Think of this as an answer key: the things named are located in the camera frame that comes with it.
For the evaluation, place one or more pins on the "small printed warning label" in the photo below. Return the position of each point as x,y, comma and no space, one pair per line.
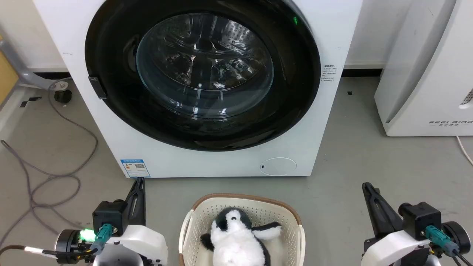
329,72

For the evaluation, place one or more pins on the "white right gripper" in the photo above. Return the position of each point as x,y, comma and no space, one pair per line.
395,247

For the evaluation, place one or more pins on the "yellow wooden panel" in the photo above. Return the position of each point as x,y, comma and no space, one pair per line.
6,75

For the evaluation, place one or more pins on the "white floor-standing appliance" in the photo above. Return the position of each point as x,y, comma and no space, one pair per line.
425,92

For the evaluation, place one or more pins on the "black white penguin plush toy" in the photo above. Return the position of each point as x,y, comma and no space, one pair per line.
236,240

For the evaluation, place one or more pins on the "grey metal frame leg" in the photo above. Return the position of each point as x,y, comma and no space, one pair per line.
22,72

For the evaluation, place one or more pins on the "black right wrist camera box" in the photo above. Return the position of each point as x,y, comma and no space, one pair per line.
419,220

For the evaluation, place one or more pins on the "blue energy label sticker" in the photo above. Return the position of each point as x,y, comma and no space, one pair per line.
135,168

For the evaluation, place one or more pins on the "cream perforated laundry basket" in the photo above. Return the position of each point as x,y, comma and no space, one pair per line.
258,212

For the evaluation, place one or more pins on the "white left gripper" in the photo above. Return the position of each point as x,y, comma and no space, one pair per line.
140,244

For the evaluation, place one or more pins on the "black caster wheel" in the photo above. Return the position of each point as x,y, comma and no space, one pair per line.
63,96

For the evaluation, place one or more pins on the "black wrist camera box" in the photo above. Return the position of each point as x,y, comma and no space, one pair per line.
419,220
109,214

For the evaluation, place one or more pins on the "round black glass washer door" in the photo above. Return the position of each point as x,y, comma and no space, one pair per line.
288,111

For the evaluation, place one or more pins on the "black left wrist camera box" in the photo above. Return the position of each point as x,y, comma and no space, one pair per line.
109,214

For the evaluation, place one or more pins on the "white front-load washing machine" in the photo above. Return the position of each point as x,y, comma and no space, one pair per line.
332,122

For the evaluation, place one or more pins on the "oval drain filter cover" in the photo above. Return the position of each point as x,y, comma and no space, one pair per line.
278,166

